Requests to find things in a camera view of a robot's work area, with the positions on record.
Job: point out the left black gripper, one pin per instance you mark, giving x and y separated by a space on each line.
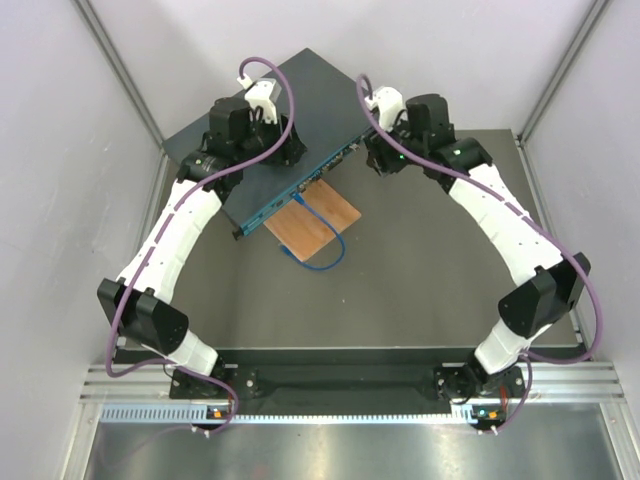
287 153

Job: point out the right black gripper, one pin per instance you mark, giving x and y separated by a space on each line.
378 158

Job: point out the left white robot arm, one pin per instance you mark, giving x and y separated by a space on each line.
138 302

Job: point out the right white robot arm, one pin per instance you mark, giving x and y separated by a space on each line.
547 285

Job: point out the wooden board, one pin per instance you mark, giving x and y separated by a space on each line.
306 229

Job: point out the dark blue network switch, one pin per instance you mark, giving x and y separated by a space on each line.
328 120

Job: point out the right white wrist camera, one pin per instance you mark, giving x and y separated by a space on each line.
389 104

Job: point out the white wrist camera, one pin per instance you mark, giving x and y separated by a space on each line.
262 96
389 104

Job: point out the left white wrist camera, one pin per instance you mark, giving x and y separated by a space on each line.
262 96

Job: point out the aluminium frame rail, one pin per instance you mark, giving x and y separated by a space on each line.
590 381

